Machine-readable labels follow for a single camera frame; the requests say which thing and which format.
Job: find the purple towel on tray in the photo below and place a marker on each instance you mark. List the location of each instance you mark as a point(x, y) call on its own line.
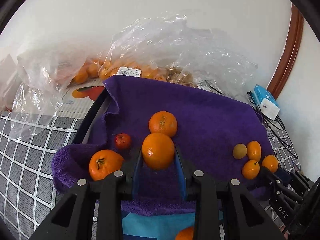
point(208, 127)

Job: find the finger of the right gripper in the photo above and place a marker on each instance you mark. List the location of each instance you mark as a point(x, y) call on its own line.
point(277, 182)
point(297, 181)

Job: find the small red apple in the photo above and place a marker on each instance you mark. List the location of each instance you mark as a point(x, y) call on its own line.
point(122, 141)

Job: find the yellow-green round fruit back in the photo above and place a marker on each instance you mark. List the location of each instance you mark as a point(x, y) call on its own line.
point(239, 151)

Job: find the fruit print box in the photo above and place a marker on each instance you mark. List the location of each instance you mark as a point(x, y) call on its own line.
point(78, 98)

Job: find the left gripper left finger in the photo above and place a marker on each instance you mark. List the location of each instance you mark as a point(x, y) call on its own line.
point(72, 217)

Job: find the small orange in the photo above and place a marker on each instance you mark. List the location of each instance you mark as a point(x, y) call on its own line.
point(158, 151)
point(185, 234)
point(271, 163)

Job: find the blue white tissue pack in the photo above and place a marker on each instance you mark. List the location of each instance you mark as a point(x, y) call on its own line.
point(266, 102)

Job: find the large clear plastic bag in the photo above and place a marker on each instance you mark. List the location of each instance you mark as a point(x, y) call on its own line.
point(207, 59)

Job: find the large orange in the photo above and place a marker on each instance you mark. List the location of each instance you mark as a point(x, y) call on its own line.
point(163, 122)
point(103, 163)

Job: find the small clear plastic bag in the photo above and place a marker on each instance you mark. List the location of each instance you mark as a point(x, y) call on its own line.
point(45, 74)

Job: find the white plastic bag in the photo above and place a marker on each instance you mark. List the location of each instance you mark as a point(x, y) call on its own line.
point(10, 82)

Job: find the oval orange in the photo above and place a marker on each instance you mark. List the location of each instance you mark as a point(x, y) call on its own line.
point(254, 151)

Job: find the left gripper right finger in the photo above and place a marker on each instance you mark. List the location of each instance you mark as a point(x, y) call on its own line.
point(224, 209)

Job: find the black tray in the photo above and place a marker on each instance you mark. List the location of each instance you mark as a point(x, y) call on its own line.
point(98, 108)

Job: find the brown wooden door frame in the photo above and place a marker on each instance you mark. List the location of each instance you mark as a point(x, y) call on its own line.
point(289, 54)

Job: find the bagged oranges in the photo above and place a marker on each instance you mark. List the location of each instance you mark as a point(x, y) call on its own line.
point(96, 68)

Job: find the grey checked tablecloth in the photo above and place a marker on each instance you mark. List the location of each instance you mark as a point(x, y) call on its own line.
point(27, 190)

